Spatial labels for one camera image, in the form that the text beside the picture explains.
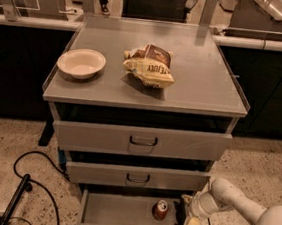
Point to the yellow brown chip bag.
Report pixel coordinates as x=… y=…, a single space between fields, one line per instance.
x=150 y=64

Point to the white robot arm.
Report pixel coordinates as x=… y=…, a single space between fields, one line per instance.
x=223 y=196

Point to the red coke can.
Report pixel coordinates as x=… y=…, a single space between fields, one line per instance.
x=159 y=210

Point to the grey drawer cabinet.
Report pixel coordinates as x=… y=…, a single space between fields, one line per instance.
x=158 y=115

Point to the grey top drawer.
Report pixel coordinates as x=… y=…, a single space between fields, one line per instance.
x=151 y=142

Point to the grey middle drawer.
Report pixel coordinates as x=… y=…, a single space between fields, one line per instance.
x=140 y=177

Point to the metal counter background right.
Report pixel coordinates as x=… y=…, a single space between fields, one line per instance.
x=257 y=19

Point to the grey drawer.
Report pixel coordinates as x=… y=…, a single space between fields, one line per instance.
x=106 y=205
x=151 y=142
x=140 y=177

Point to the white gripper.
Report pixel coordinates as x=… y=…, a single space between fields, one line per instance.
x=199 y=205

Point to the white bowl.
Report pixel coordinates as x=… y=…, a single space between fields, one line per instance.
x=81 y=63

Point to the grey bottom drawer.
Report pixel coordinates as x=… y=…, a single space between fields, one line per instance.
x=106 y=205

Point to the black power strip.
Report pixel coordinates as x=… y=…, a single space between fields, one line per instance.
x=14 y=200

